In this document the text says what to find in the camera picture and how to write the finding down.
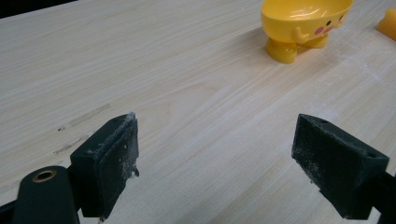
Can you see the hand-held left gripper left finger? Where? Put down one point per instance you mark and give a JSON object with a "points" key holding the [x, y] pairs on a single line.
{"points": [[104, 165]]}

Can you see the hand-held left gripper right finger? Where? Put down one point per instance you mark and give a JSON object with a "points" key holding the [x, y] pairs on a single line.
{"points": [[336, 168]]}

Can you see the yellow duck-shaped bowl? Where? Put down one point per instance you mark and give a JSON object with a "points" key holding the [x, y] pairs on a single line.
{"points": [[303, 26]]}

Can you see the yellow plastic toy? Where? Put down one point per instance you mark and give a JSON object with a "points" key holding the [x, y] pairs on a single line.
{"points": [[388, 25]]}

